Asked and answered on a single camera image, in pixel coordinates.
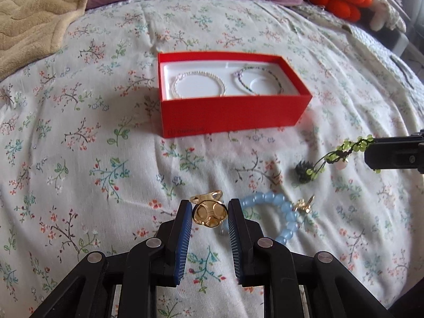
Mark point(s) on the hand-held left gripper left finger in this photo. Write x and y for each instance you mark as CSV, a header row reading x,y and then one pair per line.
x,y
184,238

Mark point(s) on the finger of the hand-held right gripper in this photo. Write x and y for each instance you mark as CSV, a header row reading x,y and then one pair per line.
x,y
400,138
391,159

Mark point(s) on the floral bedsheet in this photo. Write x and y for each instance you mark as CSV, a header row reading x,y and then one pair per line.
x,y
99,139

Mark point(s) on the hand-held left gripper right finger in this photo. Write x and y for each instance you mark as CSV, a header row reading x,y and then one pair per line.
x,y
237,238

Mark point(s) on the red cardboard box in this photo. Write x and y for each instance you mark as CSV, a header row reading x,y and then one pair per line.
x,y
232,116

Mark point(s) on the beige fleece blanket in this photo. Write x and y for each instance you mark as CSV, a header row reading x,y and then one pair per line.
x,y
33,13

